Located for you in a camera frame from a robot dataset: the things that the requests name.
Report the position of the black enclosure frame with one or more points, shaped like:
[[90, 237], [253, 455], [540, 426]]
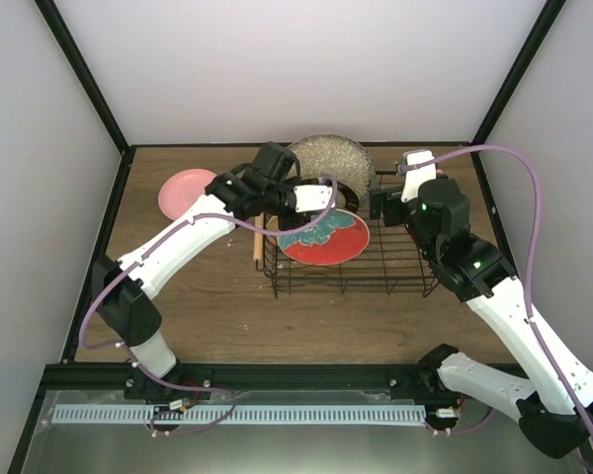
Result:
[[71, 374]]

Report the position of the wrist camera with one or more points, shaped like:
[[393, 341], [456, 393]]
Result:
[[417, 169], [274, 161]]

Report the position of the wooden rack handle left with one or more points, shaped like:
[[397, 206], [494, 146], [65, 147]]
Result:
[[258, 238]]

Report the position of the speckled beige large plate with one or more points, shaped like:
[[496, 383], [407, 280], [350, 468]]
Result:
[[341, 157]]

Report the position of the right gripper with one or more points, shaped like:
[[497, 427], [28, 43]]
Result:
[[391, 216]]

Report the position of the white slotted cable duct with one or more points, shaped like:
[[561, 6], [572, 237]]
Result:
[[372, 415]]

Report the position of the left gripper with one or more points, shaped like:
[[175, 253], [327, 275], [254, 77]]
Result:
[[344, 198]]

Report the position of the peach yellow plate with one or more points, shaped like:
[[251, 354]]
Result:
[[272, 224]]

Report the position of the dark striped rim plate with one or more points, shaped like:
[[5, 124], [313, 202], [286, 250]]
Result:
[[346, 199]]

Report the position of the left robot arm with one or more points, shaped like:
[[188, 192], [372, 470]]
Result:
[[124, 290]]

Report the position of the red teal glazed plate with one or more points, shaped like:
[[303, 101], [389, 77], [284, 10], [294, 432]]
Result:
[[338, 238]]

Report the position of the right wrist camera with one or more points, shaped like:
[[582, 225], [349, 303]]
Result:
[[417, 169]]

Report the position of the black wire dish rack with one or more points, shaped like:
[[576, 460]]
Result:
[[390, 263]]

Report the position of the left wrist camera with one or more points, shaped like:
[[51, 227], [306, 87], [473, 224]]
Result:
[[274, 161]]

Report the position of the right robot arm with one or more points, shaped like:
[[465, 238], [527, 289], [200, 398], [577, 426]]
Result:
[[553, 403]]

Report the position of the pink plastic bear plate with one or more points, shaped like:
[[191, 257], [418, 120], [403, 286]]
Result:
[[181, 191]]

